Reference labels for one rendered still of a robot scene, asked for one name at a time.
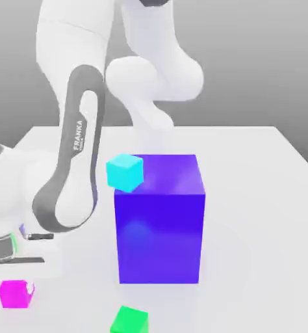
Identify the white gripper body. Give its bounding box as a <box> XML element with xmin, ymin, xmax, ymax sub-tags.
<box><xmin>0</xmin><ymin>254</ymin><xmax>62</xmax><ymax>281</ymax></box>

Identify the small magenta cube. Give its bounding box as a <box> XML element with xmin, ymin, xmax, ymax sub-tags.
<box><xmin>0</xmin><ymin>279</ymin><xmax>36</xmax><ymax>310</ymax></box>

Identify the small green cube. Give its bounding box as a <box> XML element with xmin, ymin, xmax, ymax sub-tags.
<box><xmin>109</xmin><ymin>306</ymin><xmax>149</xmax><ymax>333</ymax></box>

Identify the small cyan cube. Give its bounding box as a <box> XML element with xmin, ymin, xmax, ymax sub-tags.
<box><xmin>105</xmin><ymin>153</ymin><xmax>145</xmax><ymax>194</ymax></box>

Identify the large blue box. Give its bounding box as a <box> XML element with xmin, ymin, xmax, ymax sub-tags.
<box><xmin>114</xmin><ymin>153</ymin><xmax>206</xmax><ymax>285</ymax></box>

